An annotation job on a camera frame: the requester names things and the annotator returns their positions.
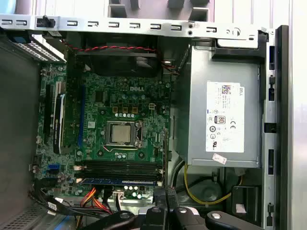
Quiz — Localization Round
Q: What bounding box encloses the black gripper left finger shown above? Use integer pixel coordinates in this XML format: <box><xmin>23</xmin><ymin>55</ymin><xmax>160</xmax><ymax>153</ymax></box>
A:
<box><xmin>102</xmin><ymin>188</ymin><xmax>168</xmax><ymax>230</ymax></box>

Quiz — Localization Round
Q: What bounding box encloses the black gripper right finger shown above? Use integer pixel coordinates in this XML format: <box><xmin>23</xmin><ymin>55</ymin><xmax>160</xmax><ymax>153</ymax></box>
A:
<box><xmin>168</xmin><ymin>188</ymin><xmax>263</xmax><ymax>230</ymax></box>

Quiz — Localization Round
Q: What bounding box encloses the blue expansion slot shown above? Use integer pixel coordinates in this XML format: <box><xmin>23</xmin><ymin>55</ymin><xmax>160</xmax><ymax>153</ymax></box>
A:
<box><xmin>78</xmin><ymin>83</ymin><xmax>86</xmax><ymax>144</ymax></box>

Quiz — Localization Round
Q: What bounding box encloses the black expansion slot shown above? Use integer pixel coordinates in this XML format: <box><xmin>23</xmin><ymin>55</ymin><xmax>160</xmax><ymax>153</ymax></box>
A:
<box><xmin>42</xmin><ymin>83</ymin><xmax>55</xmax><ymax>146</ymax></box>

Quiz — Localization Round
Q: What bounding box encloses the white expansion slot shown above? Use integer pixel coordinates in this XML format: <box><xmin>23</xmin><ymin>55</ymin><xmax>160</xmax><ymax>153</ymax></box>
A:
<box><xmin>55</xmin><ymin>80</ymin><xmax>66</xmax><ymax>96</ymax></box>

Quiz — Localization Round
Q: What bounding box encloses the CPU socket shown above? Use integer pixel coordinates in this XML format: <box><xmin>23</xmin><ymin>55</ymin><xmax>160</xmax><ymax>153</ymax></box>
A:
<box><xmin>104</xmin><ymin>119</ymin><xmax>144</xmax><ymax>150</ymax></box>

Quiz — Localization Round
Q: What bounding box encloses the silver CPU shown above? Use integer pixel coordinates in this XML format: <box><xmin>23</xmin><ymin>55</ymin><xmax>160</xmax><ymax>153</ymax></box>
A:
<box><xmin>112</xmin><ymin>125</ymin><xmax>132</xmax><ymax>142</ymax></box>

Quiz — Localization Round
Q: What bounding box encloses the metal socket cover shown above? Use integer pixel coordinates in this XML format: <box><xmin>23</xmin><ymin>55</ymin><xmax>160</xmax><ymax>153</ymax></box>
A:
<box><xmin>105</xmin><ymin>120</ymin><xmax>144</xmax><ymax>149</ymax></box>

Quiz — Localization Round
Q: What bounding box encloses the blue disk carrier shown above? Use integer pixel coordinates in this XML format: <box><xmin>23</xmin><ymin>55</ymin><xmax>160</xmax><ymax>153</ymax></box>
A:
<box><xmin>51</xmin><ymin>214</ymin><xmax>81</xmax><ymax>230</ymax></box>

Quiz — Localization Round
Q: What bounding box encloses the green motherboard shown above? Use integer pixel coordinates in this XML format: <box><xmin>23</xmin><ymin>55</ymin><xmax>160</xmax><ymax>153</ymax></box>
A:
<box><xmin>35</xmin><ymin>63</ymin><xmax>175</xmax><ymax>201</ymax></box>

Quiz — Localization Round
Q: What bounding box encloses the grey power supply unit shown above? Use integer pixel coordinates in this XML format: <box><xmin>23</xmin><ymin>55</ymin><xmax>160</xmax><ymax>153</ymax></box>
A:
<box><xmin>178</xmin><ymin>44</ymin><xmax>262</xmax><ymax>168</ymax></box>

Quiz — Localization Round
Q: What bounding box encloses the black cooling fan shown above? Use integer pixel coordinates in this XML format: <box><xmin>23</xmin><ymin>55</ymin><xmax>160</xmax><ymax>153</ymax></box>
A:
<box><xmin>76</xmin><ymin>31</ymin><xmax>159</xmax><ymax>77</ymax></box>

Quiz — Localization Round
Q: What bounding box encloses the black and silver PC case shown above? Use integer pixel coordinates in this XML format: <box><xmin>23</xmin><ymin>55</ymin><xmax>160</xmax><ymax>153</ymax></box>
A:
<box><xmin>0</xmin><ymin>13</ymin><xmax>291</xmax><ymax>230</ymax></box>

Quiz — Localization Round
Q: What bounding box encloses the white wire connector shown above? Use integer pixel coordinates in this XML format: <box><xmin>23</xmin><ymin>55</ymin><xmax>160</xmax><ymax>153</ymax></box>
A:
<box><xmin>112</xmin><ymin>188</ymin><xmax>126</xmax><ymax>200</ymax></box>

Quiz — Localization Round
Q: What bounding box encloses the thin wire locking lever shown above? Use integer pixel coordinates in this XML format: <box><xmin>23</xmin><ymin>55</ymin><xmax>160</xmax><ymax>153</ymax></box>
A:
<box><xmin>102</xmin><ymin>143</ymin><xmax>143</xmax><ymax>152</ymax></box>

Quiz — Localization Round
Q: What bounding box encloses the orange red yellow wire bundle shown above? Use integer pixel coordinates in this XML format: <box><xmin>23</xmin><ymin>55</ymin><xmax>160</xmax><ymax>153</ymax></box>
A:
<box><xmin>79</xmin><ymin>187</ymin><xmax>115</xmax><ymax>216</ymax></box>

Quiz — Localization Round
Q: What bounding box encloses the black flat data cable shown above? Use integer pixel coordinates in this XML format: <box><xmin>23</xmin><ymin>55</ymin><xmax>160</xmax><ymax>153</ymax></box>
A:
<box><xmin>28</xmin><ymin>185</ymin><xmax>59</xmax><ymax>216</ymax></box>
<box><xmin>54</xmin><ymin>196</ymin><xmax>113</xmax><ymax>218</ymax></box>

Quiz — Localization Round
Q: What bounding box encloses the red black twisted wire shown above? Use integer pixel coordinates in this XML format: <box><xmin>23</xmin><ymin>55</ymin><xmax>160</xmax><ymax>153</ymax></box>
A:
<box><xmin>59</xmin><ymin>38</ymin><xmax>159</xmax><ymax>53</ymax></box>

